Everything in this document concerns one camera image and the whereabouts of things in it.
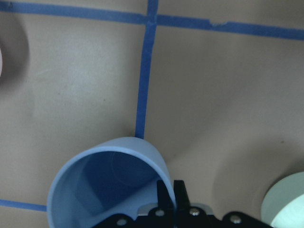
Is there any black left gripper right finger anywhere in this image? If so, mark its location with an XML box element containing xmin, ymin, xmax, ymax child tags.
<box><xmin>173</xmin><ymin>180</ymin><xmax>190</xmax><ymax>211</ymax></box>

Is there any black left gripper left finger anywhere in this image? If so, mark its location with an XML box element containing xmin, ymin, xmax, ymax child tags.
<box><xmin>157</xmin><ymin>180</ymin><xmax>174</xmax><ymax>210</ymax></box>

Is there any blue cup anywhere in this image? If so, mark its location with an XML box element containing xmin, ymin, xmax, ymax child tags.
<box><xmin>47</xmin><ymin>137</ymin><xmax>175</xmax><ymax>228</ymax></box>

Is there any green bowl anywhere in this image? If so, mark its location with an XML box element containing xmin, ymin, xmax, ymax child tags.
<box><xmin>261</xmin><ymin>172</ymin><xmax>304</xmax><ymax>228</ymax></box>

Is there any pink bowl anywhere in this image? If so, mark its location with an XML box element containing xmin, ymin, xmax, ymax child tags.
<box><xmin>0</xmin><ymin>49</ymin><xmax>3</xmax><ymax>76</ymax></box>

